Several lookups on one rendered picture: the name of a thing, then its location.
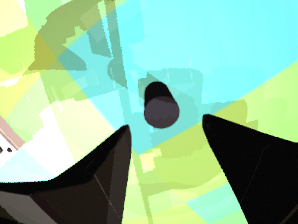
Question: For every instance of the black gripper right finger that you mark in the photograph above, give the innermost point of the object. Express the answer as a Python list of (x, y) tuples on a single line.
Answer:
[(261, 169)]

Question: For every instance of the black cylinder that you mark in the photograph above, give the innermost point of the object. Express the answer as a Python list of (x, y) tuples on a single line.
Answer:
[(160, 109)]

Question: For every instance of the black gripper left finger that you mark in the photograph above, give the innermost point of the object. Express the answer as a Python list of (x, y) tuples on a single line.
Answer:
[(90, 192)]

